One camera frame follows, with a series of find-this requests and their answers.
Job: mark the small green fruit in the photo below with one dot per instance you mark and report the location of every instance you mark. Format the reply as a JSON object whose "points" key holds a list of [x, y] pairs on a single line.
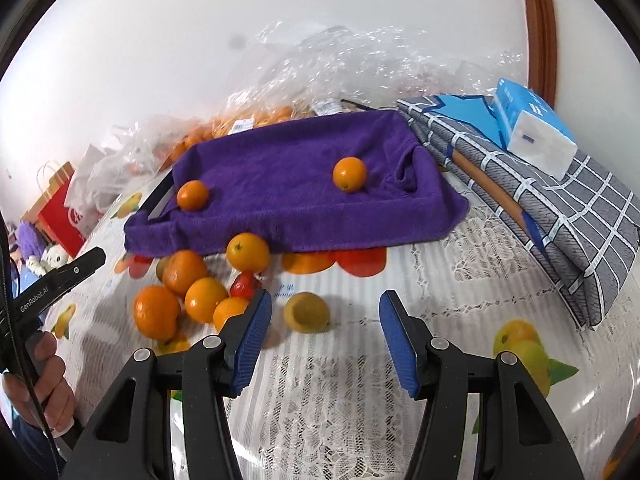
{"points": [[160, 267]]}

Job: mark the folded grey plaid cloth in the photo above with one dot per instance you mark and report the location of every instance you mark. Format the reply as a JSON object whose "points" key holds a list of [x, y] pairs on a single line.
{"points": [[575, 220]]}

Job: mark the white plush toy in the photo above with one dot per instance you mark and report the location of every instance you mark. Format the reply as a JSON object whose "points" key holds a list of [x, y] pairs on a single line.
{"points": [[50, 259]]}

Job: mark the fruit-printed lace tablecloth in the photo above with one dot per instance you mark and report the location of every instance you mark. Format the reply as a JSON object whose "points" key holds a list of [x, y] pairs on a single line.
{"points": [[340, 410]]}

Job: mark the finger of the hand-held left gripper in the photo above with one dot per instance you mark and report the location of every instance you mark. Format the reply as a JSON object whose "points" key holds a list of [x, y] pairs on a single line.
{"points": [[77, 267]]}

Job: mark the person's left forearm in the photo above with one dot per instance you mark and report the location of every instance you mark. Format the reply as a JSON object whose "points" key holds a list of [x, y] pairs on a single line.
{"points": [[30, 452]]}

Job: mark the plastic bag of oranges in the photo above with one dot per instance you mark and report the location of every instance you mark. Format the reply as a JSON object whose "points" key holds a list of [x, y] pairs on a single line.
{"points": [[260, 117]]}

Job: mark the crumpled clear plastic wrap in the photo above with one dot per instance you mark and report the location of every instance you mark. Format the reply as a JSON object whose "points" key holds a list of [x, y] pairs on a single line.
{"points": [[380, 55]]}

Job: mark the orange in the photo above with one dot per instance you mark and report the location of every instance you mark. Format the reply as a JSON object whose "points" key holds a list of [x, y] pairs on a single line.
{"points": [[205, 300], [349, 174], [192, 195], [248, 252], [156, 311], [227, 312], [184, 271]]}

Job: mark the red paper bag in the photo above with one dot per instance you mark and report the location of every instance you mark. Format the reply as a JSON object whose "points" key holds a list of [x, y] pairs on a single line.
{"points": [[60, 215]]}

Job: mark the brown wooden door frame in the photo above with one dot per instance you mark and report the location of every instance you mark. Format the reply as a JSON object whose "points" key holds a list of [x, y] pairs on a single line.
{"points": [[542, 35]]}

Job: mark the small red fruit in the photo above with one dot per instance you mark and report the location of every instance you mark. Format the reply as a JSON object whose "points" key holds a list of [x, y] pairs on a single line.
{"points": [[243, 285]]}

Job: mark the tray with purple towel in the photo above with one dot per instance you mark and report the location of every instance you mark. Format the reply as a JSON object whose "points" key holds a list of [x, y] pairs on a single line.
{"points": [[280, 185]]}

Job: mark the clear plastic bag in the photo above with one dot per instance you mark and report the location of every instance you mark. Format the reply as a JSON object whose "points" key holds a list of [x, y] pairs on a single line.
{"points": [[150, 140]]}

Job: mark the person's left hand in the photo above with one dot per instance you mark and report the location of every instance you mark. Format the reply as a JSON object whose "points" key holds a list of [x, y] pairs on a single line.
{"points": [[52, 380]]}

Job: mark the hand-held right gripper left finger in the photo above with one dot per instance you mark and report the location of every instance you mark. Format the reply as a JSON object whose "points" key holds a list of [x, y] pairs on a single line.
{"points": [[252, 340]]}

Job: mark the blue tissue pack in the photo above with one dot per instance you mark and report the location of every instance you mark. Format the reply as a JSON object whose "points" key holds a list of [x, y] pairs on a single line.
{"points": [[537, 130]]}

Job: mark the yellow-green round fruit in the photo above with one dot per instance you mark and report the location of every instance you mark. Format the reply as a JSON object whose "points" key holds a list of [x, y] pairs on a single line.
{"points": [[306, 312]]}

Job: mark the white plastic bag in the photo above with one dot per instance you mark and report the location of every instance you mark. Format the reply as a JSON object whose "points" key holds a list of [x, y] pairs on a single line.
{"points": [[92, 180]]}

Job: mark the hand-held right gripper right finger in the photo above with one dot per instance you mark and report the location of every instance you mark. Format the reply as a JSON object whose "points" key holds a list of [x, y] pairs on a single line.
{"points": [[397, 340]]}

